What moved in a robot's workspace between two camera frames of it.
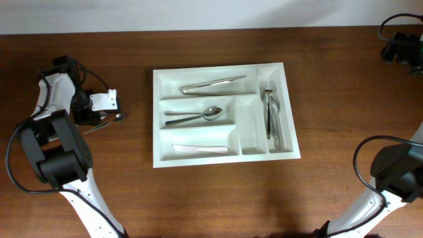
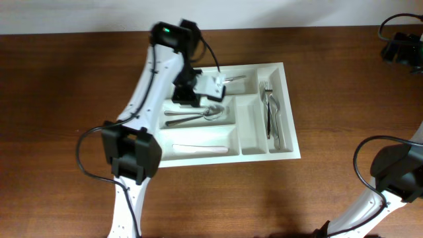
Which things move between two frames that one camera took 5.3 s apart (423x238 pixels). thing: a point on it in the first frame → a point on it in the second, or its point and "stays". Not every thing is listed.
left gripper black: (91, 117) → (193, 98)
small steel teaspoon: (102, 116) → (213, 110)
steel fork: (264, 85) stays
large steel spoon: (211, 118) stays
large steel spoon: (211, 111) stays
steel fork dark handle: (268, 90) stays
